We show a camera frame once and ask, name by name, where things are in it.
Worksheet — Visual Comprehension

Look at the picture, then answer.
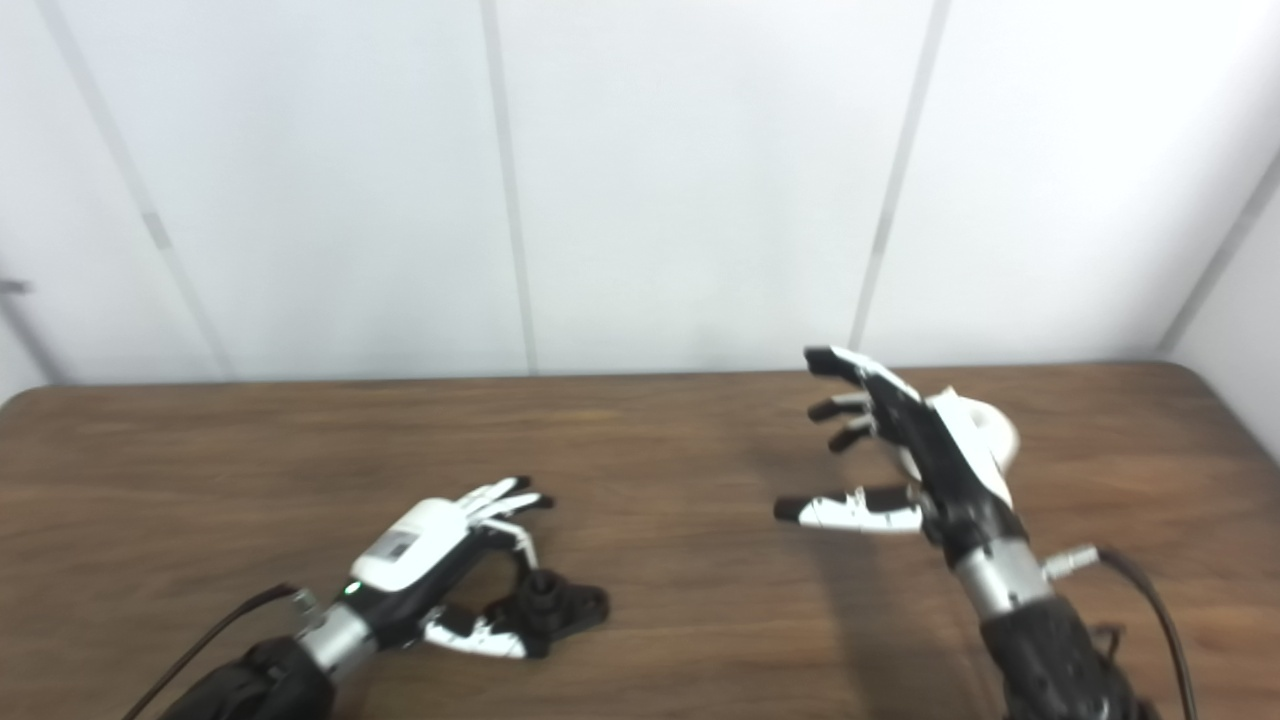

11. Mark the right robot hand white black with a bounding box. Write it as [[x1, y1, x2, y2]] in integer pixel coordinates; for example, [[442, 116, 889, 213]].
[[773, 346, 1031, 571]]

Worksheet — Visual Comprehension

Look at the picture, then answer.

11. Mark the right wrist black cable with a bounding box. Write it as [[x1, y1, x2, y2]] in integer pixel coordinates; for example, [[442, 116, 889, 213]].
[[1040, 543, 1201, 720]]

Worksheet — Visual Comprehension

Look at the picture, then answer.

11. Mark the round white piece with holes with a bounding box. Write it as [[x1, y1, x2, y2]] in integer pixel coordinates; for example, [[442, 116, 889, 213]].
[[930, 388, 1021, 501]]

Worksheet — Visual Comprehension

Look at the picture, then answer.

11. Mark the black flanged holder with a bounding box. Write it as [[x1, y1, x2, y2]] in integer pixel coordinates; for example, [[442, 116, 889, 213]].
[[485, 570, 610, 659]]

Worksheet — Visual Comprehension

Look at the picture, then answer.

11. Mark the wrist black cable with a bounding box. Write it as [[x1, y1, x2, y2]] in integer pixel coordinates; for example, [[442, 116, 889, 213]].
[[120, 585, 319, 720], [1040, 543, 1201, 720]]

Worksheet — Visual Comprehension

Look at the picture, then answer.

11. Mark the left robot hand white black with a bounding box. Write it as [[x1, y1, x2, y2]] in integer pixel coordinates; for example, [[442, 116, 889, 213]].
[[345, 476, 554, 661]]

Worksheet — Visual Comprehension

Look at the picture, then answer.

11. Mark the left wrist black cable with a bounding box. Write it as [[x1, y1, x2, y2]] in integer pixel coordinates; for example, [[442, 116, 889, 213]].
[[120, 585, 319, 720]]

